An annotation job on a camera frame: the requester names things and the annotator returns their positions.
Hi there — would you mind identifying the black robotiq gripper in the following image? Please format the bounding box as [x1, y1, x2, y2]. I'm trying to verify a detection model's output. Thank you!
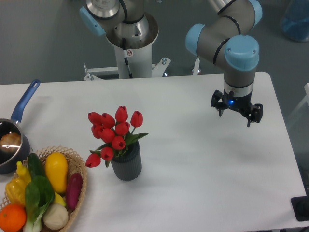
[211, 88, 263, 127]

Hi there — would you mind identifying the red tulip bouquet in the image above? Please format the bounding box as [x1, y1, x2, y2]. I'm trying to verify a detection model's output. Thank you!
[85, 106, 148, 168]

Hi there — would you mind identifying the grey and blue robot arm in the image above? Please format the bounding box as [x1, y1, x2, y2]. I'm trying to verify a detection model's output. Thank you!
[79, 0, 263, 124]

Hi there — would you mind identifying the dark grey ribbed vase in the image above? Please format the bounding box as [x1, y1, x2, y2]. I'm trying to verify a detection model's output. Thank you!
[111, 142, 142, 181]

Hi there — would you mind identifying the blue translucent container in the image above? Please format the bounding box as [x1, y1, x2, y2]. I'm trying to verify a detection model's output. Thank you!
[280, 0, 309, 42]

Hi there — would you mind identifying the black device at edge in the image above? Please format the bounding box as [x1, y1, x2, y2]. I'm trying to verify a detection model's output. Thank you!
[291, 196, 309, 221]

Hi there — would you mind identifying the woven wicker basket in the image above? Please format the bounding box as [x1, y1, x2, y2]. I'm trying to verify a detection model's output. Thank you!
[0, 146, 87, 232]

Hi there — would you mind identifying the purple eggplant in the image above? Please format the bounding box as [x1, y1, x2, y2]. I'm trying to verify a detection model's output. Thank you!
[66, 173, 83, 210]

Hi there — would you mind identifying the yellow squash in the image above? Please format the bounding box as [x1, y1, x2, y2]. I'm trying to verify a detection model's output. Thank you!
[45, 152, 68, 194]

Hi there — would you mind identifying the yellow banana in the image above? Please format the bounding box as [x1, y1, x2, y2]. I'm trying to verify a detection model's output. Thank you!
[53, 192, 66, 207]

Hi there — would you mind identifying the dark green cucumber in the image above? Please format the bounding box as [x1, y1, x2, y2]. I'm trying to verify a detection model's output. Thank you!
[27, 153, 46, 179]

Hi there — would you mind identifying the beige mushroom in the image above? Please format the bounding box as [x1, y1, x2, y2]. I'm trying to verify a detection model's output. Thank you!
[43, 203, 69, 230]

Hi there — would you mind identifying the green bok choy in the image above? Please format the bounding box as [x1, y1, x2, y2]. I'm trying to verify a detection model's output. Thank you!
[23, 176, 55, 232]

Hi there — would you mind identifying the bread in saucepan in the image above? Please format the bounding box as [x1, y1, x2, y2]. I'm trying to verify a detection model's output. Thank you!
[0, 132, 21, 153]

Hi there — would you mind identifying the yellow bell pepper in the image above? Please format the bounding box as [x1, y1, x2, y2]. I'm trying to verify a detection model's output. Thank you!
[5, 178, 27, 206]

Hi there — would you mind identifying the orange fruit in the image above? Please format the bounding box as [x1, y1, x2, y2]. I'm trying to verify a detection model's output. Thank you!
[0, 204, 27, 232]

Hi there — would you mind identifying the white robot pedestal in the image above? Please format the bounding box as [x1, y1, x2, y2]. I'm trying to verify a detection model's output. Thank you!
[81, 9, 171, 80]

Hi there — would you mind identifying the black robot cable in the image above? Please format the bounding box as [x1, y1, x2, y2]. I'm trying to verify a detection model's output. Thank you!
[122, 38, 133, 79]

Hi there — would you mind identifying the blue handled saucepan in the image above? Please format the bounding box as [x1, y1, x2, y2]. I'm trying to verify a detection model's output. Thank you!
[0, 79, 41, 174]

